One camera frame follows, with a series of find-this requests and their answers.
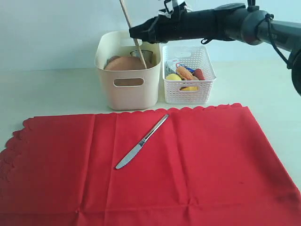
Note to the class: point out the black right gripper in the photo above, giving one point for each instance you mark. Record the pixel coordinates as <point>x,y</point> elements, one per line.
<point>186,26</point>

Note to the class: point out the stainless steel cup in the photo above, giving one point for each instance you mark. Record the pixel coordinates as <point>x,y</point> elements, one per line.
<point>147,54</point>

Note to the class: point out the brown round plate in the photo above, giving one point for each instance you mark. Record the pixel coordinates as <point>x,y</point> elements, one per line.
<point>126,63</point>

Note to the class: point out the blue white milk carton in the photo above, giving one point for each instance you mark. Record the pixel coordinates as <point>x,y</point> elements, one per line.
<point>171,66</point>

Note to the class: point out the wooden chopstick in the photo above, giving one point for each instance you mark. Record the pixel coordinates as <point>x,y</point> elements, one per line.
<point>124,9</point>

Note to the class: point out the yellow lemon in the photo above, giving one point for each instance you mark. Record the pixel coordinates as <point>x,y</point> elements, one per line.
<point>173,77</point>

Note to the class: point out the fried chicken nugget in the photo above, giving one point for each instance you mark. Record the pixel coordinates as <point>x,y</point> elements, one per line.
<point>185,74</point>

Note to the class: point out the red sausage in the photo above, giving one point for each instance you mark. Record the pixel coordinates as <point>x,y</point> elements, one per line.
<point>199,74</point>

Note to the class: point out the yellow cheese wedge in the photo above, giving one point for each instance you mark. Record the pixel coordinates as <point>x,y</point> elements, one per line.
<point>193,89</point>

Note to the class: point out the dark wooden spoon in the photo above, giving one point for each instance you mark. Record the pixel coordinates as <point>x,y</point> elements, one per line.
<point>111,59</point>

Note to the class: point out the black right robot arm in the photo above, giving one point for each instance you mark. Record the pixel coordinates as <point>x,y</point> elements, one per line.
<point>236,21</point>

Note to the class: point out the cream plastic bin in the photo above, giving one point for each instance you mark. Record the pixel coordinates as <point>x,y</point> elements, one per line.
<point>130,89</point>

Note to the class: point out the white perforated plastic basket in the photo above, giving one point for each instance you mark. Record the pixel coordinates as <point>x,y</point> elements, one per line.
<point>194,57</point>

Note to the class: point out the steel table knife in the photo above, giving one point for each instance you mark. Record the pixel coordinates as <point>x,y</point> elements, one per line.
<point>135,150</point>

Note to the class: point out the red scalloped table cloth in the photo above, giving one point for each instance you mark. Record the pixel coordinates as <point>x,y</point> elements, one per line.
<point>208,166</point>

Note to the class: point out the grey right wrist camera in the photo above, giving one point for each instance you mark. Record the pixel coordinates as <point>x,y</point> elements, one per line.
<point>174,7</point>

